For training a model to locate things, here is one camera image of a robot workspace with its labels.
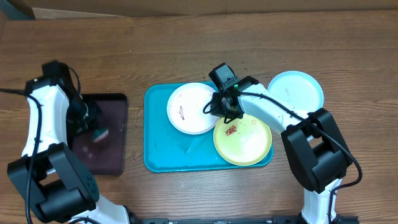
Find pink and green sponge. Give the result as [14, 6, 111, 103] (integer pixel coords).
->
[92, 128, 109, 142]

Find white round plate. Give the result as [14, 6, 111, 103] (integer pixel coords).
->
[167, 83, 220, 135]

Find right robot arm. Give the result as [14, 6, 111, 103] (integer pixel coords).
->
[203, 75, 358, 223]

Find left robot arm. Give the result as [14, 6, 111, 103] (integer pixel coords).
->
[7, 60, 139, 223]

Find black square water tray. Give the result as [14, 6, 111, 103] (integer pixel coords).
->
[70, 93, 128, 175]

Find blue plastic tray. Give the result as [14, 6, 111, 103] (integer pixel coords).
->
[143, 81, 274, 174]

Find yellow round plate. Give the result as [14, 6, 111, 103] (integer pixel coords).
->
[213, 114, 272, 166]

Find light blue round plate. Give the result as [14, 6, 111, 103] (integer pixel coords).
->
[267, 71, 324, 112]

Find brown cardboard backdrop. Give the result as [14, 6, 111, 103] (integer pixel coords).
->
[1, 0, 397, 19]

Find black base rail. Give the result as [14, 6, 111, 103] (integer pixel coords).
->
[124, 214, 361, 224]

